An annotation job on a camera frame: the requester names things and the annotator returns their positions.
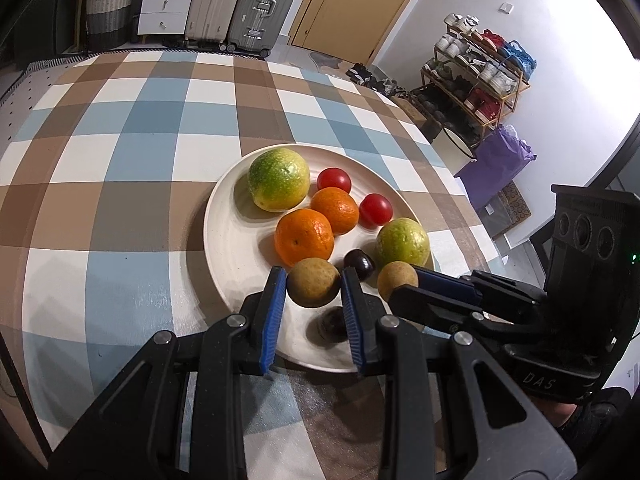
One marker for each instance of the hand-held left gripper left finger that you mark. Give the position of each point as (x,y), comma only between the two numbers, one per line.
(272,320)

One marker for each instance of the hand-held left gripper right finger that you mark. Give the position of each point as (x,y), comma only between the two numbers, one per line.
(351,325)

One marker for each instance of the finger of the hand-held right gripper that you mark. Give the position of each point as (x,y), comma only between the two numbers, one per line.
(442,282)
(430,307)

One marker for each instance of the dark purple plum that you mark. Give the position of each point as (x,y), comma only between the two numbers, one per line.
(359,262)
(331,324)

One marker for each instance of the brown longan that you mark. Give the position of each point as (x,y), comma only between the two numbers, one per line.
(313,282)
(395,279)

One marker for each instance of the cream round plate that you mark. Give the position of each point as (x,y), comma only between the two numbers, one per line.
(235,255)

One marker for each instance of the orange mandarin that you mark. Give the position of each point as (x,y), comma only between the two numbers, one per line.
(303,237)
(336,210)

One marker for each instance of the red tomato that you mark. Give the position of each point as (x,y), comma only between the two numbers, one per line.
(375,209)
(333,180)

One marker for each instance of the person's right forearm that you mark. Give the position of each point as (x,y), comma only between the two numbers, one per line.
(600,425)

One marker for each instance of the person's right hand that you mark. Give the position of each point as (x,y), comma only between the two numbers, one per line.
(560,414)

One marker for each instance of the green yellow citrus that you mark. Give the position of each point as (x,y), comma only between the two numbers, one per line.
(278,178)
(403,242)

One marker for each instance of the patterned doormat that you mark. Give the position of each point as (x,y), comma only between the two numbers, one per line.
(507,207)

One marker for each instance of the purple bag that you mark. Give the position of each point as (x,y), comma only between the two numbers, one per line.
(495,165)

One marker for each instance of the white basin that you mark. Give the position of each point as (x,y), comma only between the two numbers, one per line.
(452,147)

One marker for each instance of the wooden shoe rack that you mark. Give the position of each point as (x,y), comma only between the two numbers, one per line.
(515,90)

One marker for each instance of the rows of shoes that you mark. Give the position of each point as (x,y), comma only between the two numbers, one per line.
(480,75)

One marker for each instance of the dark shoes pile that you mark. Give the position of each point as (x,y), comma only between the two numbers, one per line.
(372,80)

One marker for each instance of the wooden door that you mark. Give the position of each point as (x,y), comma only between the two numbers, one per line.
(360,5)

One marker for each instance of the silver suitcase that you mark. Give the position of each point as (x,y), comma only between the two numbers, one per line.
(265,7)

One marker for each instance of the beige suitcase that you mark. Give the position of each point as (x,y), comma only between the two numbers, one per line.
(217,2)

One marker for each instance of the woven basket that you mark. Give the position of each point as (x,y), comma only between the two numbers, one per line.
(107,12)

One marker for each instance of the white light switch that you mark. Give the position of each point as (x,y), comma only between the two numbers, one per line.
(506,8)

